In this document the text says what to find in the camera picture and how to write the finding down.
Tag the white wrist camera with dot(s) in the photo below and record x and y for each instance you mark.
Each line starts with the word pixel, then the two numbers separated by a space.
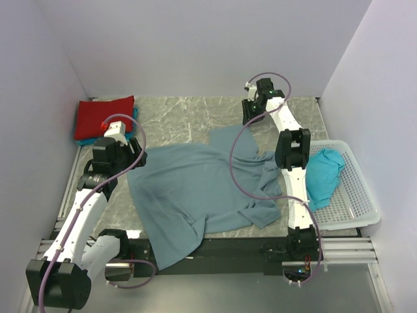
pixel 252 91
pixel 117 131

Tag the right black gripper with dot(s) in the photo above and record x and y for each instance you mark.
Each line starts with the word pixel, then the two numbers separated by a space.
pixel 246 115

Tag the crumpled teal t-shirt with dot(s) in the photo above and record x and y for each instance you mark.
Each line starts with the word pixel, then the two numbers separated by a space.
pixel 323 177

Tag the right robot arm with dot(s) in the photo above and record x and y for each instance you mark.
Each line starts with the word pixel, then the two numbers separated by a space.
pixel 291 157

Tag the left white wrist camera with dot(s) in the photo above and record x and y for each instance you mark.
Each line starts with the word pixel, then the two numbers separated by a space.
pixel 117 131

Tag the aluminium frame rail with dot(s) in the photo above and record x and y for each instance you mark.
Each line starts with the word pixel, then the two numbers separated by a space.
pixel 348 250

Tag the teal folded t-shirt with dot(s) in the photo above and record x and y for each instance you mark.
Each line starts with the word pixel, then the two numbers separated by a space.
pixel 128 135

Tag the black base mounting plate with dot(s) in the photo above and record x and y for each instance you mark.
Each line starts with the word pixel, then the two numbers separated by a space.
pixel 271 256

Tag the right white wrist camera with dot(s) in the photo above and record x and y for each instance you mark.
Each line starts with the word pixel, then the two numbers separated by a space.
pixel 252 91

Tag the white perforated plastic basket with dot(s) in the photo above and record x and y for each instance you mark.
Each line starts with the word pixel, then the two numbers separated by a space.
pixel 352 204

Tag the red folded t-shirt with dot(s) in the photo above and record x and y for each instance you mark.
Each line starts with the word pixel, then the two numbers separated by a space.
pixel 91 115

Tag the grey-blue t-shirt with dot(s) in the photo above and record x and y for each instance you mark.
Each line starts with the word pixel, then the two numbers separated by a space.
pixel 186 191

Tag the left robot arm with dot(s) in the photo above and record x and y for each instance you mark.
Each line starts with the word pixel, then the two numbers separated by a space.
pixel 63 277

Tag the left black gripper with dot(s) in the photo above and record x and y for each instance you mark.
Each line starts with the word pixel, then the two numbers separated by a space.
pixel 135 146

